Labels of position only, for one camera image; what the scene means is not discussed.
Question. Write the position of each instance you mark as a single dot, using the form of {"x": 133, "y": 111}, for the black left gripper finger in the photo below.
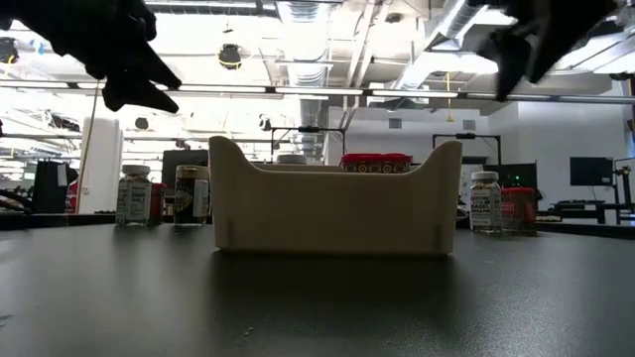
{"x": 134, "y": 96}
{"x": 154, "y": 69}

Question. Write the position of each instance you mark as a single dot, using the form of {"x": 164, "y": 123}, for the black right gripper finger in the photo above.
{"x": 511, "y": 54}
{"x": 553, "y": 49}

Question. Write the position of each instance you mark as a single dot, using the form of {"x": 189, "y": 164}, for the red lid spice tin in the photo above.
{"x": 158, "y": 203}
{"x": 518, "y": 208}
{"x": 394, "y": 163}
{"x": 358, "y": 163}

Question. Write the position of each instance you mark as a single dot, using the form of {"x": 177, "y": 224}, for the gold lid spice jar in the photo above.
{"x": 191, "y": 198}

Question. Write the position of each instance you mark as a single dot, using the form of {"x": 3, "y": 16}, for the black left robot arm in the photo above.
{"x": 25, "y": 15}

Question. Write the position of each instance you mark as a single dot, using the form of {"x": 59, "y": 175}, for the white room pillar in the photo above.
{"x": 101, "y": 163}

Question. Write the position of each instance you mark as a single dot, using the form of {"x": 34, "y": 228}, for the black hanging ceiling speaker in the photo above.
{"x": 7, "y": 49}
{"x": 229, "y": 55}

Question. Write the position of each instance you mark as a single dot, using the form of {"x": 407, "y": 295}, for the black monitor green light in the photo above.
{"x": 516, "y": 174}

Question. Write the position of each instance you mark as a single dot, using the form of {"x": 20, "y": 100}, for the black upright case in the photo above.
{"x": 47, "y": 188}

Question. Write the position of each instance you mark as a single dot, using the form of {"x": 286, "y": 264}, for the black monitor stand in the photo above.
{"x": 626, "y": 178}

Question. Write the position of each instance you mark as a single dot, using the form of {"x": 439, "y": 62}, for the black desk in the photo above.
{"x": 585, "y": 208}

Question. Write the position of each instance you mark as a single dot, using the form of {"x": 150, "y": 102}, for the overhead light bar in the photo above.
{"x": 317, "y": 90}

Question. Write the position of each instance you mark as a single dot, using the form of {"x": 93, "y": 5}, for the white plastic bin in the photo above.
{"x": 332, "y": 213}

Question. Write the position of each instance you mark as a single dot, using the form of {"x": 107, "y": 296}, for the black rig frame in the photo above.
{"x": 466, "y": 136}
{"x": 307, "y": 130}

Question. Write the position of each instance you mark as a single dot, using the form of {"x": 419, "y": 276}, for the black wall screen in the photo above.
{"x": 590, "y": 171}

